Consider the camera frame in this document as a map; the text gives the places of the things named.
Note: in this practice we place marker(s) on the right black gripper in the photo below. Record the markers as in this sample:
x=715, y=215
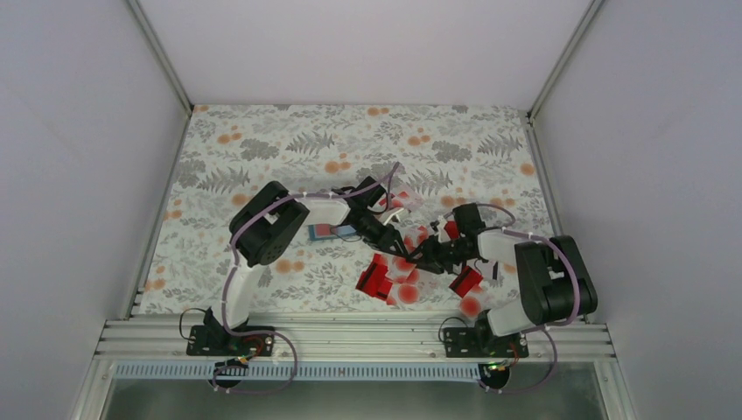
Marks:
x=430, y=257

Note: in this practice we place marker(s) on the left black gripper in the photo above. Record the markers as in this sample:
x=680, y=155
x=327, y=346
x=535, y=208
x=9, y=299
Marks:
x=386, y=239

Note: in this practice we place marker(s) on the teal leather card holder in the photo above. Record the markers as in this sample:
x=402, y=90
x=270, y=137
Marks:
x=327, y=232

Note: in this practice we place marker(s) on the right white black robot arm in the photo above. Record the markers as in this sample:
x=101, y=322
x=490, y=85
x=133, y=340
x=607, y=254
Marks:
x=554, y=285

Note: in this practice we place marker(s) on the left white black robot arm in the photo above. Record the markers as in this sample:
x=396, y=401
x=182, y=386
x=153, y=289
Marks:
x=265, y=227

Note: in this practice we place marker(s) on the red card with stripe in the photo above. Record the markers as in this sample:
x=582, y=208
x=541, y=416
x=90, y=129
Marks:
x=374, y=280

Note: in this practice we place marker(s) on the white VIP card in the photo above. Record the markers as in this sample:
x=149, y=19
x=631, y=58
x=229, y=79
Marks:
x=407, y=198

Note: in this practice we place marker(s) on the red striped card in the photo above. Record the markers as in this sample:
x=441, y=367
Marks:
x=465, y=281

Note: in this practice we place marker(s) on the floral patterned table mat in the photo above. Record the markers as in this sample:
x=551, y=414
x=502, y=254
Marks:
x=450, y=155

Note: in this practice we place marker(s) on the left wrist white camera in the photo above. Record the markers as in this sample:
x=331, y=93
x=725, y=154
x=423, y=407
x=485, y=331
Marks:
x=394, y=215

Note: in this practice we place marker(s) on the wrist white camera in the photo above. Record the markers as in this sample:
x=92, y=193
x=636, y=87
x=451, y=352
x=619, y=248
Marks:
x=394, y=215
x=443, y=224

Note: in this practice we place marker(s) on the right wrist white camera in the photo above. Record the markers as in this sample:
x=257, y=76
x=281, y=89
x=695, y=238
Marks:
x=443, y=224

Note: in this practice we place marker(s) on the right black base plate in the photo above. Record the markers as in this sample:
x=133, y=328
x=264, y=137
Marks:
x=466, y=342

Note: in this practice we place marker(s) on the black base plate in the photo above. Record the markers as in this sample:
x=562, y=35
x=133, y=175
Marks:
x=466, y=342
x=229, y=342

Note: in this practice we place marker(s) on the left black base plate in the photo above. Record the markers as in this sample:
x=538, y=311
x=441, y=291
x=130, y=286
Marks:
x=229, y=342

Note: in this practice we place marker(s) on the aluminium rail frame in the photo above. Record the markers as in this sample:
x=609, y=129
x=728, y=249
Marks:
x=387, y=336

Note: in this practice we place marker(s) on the blue slotted cable duct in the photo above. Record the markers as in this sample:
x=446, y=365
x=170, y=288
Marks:
x=305, y=371

